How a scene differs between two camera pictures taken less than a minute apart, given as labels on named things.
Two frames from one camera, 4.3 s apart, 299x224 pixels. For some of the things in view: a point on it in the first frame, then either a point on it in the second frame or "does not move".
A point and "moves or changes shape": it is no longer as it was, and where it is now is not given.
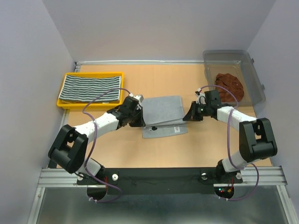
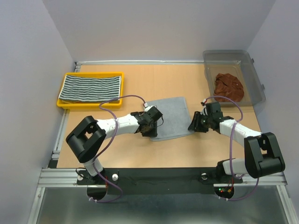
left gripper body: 135,118 -> 152,131
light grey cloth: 163,116 moves or changes shape
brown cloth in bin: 232,84 does not move
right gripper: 192,115 -> 195,125
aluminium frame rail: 273,176 does not move
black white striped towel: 76,88 does not move
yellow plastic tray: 80,105 does not move
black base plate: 161,181 does not move
